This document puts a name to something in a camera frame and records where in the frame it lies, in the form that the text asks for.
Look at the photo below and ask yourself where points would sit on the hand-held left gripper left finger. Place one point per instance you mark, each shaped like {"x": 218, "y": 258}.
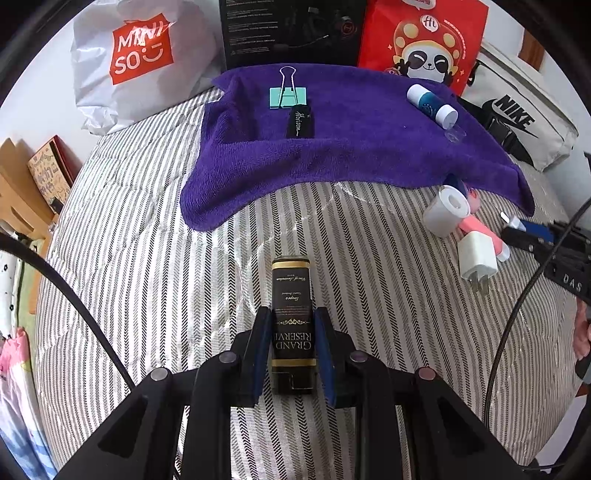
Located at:
{"x": 261, "y": 350}

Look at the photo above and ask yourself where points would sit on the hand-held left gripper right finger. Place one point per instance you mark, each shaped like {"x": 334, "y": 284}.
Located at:
{"x": 328, "y": 355}

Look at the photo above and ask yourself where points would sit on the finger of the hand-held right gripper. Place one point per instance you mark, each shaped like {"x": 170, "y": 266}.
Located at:
{"x": 521, "y": 241}
{"x": 539, "y": 230}

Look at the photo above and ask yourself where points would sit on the white charger plug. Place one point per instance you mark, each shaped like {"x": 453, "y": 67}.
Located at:
{"x": 478, "y": 254}

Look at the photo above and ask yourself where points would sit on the pink tube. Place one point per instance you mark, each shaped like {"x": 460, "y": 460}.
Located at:
{"x": 475, "y": 226}

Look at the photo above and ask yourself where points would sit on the black and gold box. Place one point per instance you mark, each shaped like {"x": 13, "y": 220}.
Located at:
{"x": 293, "y": 300}

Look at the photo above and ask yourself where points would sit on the white tape roll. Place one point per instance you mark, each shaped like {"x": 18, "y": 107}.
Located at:
{"x": 445, "y": 212}

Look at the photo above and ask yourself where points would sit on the blue and pink jar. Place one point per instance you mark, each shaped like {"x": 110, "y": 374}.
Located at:
{"x": 461, "y": 185}

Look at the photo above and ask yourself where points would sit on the clear plastic cap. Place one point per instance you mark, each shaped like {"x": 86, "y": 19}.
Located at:
{"x": 455, "y": 134}

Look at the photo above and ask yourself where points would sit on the blue and white bottle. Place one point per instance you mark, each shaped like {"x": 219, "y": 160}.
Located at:
{"x": 429, "y": 104}

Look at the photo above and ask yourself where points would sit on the slim black case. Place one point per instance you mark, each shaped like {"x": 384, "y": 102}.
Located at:
{"x": 300, "y": 122}

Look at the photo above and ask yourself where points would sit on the green binder clip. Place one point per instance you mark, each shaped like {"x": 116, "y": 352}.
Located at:
{"x": 288, "y": 97}

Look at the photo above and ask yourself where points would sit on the person's right hand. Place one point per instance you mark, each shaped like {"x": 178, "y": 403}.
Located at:
{"x": 582, "y": 341}

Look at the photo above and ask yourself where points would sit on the white waist bag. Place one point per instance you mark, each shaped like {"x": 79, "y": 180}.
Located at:
{"x": 521, "y": 92}

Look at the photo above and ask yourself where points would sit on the purple towel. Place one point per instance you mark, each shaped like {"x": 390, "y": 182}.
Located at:
{"x": 360, "y": 157}

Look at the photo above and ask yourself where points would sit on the red paper bag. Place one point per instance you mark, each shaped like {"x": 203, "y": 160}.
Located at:
{"x": 415, "y": 41}

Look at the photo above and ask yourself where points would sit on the printed colourful cloth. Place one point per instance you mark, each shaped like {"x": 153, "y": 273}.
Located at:
{"x": 18, "y": 346}

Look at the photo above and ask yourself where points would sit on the patterned brown notebook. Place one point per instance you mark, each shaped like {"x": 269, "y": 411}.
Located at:
{"x": 53, "y": 175}

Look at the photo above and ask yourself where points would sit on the wooden bedside table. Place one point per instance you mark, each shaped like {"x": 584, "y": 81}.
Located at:
{"x": 18, "y": 194}

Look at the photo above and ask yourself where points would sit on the black product box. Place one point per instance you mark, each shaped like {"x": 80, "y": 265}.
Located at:
{"x": 286, "y": 32}

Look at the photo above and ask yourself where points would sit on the white plastic shopping bag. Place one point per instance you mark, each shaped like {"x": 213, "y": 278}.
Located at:
{"x": 138, "y": 55}

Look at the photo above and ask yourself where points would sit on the wooden door frame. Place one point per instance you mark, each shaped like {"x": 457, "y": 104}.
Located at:
{"x": 533, "y": 53}

